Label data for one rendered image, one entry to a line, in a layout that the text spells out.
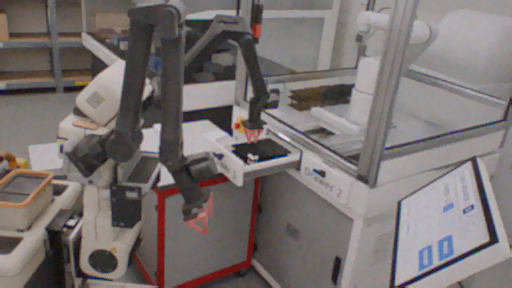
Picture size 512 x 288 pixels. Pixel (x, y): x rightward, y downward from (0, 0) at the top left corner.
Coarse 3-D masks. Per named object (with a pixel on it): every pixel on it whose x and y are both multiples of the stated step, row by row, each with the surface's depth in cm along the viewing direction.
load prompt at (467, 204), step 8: (456, 176) 146; (464, 176) 142; (456, 184) 142; (464, 184) 138; (472, 184) 135; (456, 192) 138; (464, 192) 134; (472, 192) 131; (464, 200) 130; (472, 200) 127; (464, 208) 127; (472, 208) 124; (464, 216) 123; (472, 216) 120
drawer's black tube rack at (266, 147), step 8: (240, 144) 214; (248, 144) 215; (256, 144) 214; (264, 144) 215; (272, 144) 216; (232, 152) 212; (248, 152) 206; (256, 152) 207; (264, 152) 208; (272, 152) 208; (280, 152) 208; (288, 152) 209; (256, 160) 200; (264, 160) 206; (272, 160) 207
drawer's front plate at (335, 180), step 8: (304, 160) 203; (312, 160) 198; (304, 168) 204; (312, 168) 199; (320, 168) 195; (328, 168) 191; (304, 176) 205; (312, 176) 200; (320, 176) 196; (328, 176) 191; (336, 176) 187; (344, 176) 186; (320, 184) 197; (328, 184) 192; (336, 184) 188; (344, 184) 184; (328, 192) 193; (336, 192) 189; (344, 192) 185; (344, 200) 185
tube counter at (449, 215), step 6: (450, 198) 137; (444, 204) 137; (450, 204) 134; (444, 210) 134; (450, 210) 131; (444, 216) 131; (450, 216) 129; (456, 216) 126; (444, 222) 128; (450, 222) 126; (456, 222) 124; (444, 228) 126; (450, 228) 123
